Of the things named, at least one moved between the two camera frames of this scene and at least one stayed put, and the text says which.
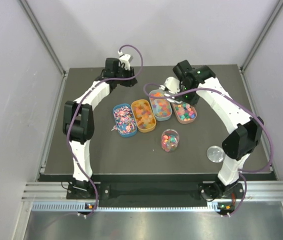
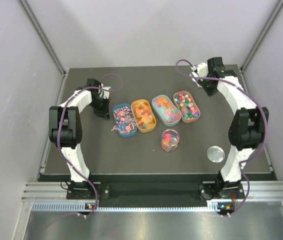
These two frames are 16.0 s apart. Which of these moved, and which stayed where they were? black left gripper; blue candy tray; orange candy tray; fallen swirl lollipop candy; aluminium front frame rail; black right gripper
Moved: black right gripper; black left gripper
Stayed: orange candy tray; fallen swirl lollipop candy; aluminium front frame rail; blue candy tray
